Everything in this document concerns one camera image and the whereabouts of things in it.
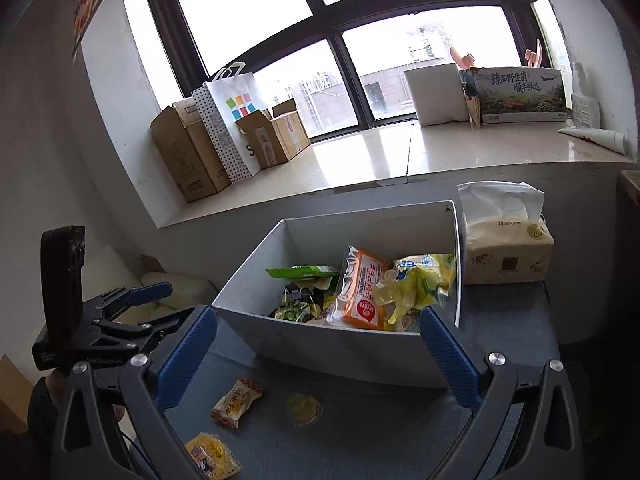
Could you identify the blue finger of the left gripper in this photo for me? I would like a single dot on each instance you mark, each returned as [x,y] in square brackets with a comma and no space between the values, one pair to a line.
[145,293]
[150,329]

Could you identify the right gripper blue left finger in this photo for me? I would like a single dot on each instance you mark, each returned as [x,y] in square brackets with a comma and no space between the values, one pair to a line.
[146,382]

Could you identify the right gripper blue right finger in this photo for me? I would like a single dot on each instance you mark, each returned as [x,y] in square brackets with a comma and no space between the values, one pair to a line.
[447,354]

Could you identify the corn rice cake packet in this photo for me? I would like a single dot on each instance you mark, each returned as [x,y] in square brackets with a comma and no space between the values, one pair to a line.
[233,405]

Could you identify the yellow Lay's chips bag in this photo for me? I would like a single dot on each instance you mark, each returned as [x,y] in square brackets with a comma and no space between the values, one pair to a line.
[412,284]

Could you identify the orange Indian flying cake pack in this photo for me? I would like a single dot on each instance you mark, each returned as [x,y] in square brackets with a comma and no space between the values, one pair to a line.
[354,304]

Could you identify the left hand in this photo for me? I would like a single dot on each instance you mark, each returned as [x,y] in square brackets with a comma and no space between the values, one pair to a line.
[56,383]

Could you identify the yellow crispy snack bag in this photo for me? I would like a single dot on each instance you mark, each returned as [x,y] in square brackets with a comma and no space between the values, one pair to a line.
[213,458]

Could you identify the small green snack packet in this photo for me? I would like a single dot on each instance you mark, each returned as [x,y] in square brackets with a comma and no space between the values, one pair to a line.
[306,301]

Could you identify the small olive jelly cup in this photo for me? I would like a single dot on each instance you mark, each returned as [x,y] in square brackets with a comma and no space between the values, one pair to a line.
[304,409]

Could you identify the large brown cardboard box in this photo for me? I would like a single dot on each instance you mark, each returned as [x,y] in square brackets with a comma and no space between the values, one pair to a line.
[186,149]

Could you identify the tissue pack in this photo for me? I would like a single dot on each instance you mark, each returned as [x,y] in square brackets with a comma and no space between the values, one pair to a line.
[505,237]

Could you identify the small open cardboard box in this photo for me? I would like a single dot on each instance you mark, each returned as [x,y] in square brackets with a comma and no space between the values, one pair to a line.
[276,136]

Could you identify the white storage box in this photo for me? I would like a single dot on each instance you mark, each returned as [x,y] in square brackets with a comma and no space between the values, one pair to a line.
[249,297]

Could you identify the dotted white paper bag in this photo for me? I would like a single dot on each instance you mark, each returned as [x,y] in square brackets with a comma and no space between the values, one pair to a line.
[222,101]

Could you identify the white tube on sill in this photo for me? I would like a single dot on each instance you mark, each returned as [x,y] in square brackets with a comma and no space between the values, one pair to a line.
[611,140]

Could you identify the white paper card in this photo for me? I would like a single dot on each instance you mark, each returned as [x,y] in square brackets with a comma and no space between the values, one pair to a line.
[586,111]

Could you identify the small woven basket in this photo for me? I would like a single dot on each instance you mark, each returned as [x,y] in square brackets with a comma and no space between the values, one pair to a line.
[473,104]

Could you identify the landscape printed carton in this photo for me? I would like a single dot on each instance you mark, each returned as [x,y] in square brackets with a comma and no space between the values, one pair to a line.
[520,94]

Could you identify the white foam block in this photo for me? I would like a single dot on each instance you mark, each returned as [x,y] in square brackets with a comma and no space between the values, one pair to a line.
[437,95]

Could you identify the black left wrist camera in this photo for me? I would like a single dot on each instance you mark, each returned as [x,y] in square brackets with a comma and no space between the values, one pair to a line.
[62,256]

